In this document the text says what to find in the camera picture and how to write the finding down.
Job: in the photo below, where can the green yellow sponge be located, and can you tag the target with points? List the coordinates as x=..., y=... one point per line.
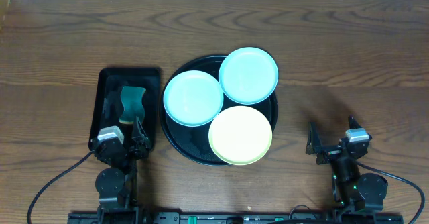
x=132, y=102

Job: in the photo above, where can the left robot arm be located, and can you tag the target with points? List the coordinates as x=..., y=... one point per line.
x=117, y=185

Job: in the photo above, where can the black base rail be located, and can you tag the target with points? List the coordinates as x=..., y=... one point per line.
x=198, y=218

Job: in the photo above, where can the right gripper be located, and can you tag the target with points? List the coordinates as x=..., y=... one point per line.
x=313, y=142

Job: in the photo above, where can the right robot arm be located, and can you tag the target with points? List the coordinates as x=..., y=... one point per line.
x=359, y=193

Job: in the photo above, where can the light blue plate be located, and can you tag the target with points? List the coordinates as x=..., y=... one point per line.
x=193, y=98
x=248, y=75

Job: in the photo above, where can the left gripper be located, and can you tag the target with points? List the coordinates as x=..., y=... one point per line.
x=127, y=149

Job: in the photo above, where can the yellow plate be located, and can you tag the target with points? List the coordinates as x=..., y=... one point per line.
x=240, y=135

